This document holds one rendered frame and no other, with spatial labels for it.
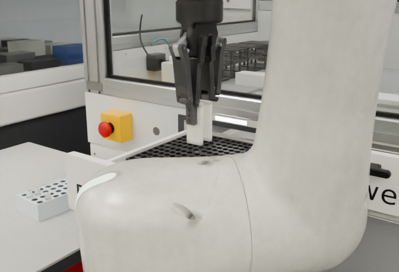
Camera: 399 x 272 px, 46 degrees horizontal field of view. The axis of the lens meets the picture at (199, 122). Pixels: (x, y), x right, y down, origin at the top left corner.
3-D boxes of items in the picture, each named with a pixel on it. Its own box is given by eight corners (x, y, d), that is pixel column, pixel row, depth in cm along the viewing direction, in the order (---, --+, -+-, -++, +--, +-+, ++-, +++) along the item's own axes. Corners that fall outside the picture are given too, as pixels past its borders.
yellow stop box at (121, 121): (119, 144, 118) (117, 116, 117) (99, 139, 122) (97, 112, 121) (133, 139, 122) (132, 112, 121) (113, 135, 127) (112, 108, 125)
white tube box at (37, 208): (38, 222, 95) (37, 205, 94) (16, 210, 100) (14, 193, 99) (88, 201, 105) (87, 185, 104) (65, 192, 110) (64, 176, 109)
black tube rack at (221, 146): (200, 212, 82) (200, 178, 81) (126, 189, 92) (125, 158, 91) (260, 174, 100) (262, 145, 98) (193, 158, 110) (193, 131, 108)
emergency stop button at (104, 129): (107, 139, 117) (107, 123, 116) (97, 136, 119) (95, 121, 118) (116, 136, 120) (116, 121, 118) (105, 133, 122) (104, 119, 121)
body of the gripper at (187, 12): (195, -4, 79) (195, 51, 82) (163, -3, 73) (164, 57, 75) (234, -3, 75) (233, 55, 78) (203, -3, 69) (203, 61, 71)
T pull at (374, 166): (389, 180, 81) (390, 172, 80) (346, 170, 85) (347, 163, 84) (394, 173, 84) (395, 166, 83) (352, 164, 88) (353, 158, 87)
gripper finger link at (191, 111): (197, 94, 76) (186, 97, 74) (197, 124, 78) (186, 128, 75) (189, 92, 77) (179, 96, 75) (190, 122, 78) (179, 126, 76)
